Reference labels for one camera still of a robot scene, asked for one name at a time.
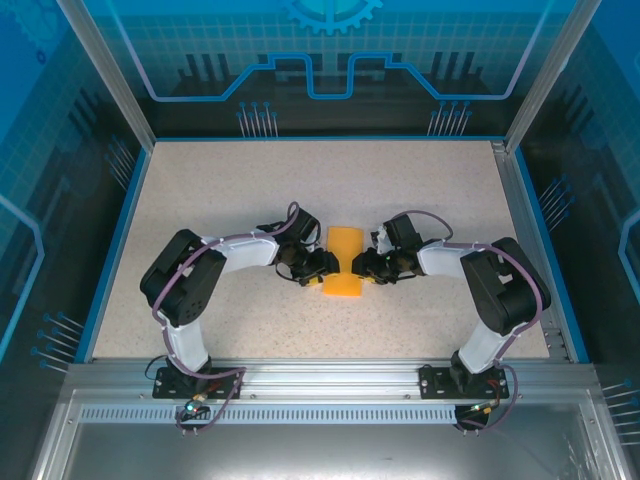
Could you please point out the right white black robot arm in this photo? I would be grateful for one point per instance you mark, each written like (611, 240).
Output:
(445, 260)

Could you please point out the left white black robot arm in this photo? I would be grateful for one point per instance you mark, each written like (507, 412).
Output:
(250, 252)

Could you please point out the aluminium mounting rail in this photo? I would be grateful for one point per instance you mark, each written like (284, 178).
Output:
(325, 377)

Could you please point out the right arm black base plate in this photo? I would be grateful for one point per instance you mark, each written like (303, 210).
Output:
(432, 382)

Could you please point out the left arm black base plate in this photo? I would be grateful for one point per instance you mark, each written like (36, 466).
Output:
(225, 382)

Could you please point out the aluminium side rail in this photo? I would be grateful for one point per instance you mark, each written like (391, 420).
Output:
(517, 200)

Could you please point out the aluminium frame post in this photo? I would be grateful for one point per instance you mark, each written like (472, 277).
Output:
(547, 75)
(115, 85)

